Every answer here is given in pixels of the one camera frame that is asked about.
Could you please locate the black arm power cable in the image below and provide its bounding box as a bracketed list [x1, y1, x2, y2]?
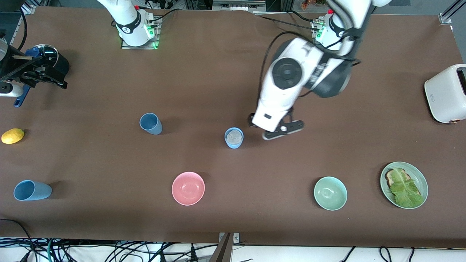
[253, 10, 323, 32]
[147, 8, 179, 28]

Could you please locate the dark camera mount pole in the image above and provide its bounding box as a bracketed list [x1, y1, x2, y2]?
[209, 233, 233, 262]

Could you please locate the yellow lemon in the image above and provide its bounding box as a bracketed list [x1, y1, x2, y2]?
[1, 128, 25, 144]

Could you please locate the aluminium frame profile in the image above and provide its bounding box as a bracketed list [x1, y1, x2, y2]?
[439, 0, 466, 25]
[7, 0, 39, 46]

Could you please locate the grey metal box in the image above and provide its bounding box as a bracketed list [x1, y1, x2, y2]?
[212, 0, 267, 11]

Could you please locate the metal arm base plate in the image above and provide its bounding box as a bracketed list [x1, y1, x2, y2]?
[121, 16, 161, 50]

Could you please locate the toasted bread slice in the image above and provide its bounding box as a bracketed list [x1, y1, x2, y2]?
[385, 168, 421, 197]

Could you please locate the blue plastic cup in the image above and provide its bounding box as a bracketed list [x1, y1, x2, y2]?
[139, 113, 163, 135]
[13, 180, 52, 201]
[224, 127, 244, 149]

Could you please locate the pink bowl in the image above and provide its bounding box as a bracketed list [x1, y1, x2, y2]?
[171, 171, 205, 206]

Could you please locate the white toaster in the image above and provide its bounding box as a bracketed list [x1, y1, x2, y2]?
[424, 64, 466, 124]

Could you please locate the small metal mount bracket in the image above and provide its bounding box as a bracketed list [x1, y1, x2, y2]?
[218, 232, 240, 244]

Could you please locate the mint green bowl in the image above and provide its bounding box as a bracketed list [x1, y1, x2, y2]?
[313, 176, 348, 211]

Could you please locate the mint green plate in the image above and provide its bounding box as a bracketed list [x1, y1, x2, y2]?
[380, 161, 429, 210]

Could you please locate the dark blue saucepan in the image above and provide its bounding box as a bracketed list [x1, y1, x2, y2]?
[14, 44, 70, 108]

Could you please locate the green lettuce leaf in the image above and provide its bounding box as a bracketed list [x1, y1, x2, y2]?
[390, 168, 425, 208]

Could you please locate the glass lid with blue knob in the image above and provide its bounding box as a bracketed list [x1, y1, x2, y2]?
[25, 44, 59, 70]

